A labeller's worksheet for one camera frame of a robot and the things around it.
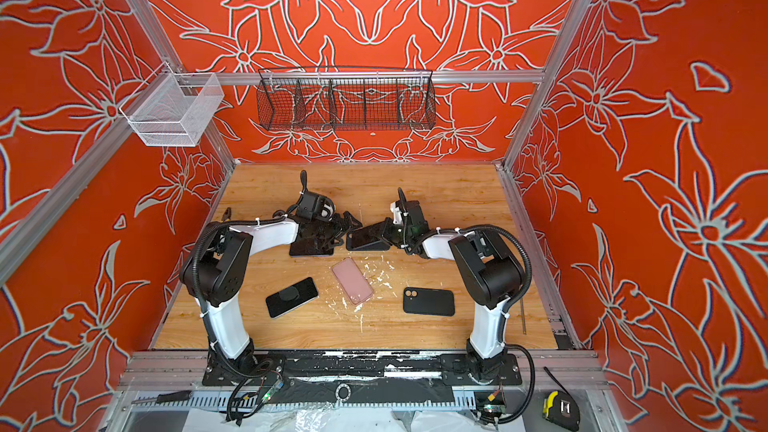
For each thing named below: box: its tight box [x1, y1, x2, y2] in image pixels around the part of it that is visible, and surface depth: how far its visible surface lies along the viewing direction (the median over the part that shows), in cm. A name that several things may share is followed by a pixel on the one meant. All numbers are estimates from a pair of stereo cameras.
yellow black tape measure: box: [542, 390, 581, 431], surface depth 67 cm
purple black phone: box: [346, 222, 391, 251], surface depth 94 cm
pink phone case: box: [332, 257, 374, 305], surface depth 91 cm
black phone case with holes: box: [402, 287, 456, 316], surface depth 86 cm
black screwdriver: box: [131, 390, 193, 404], surface depth 71 cm
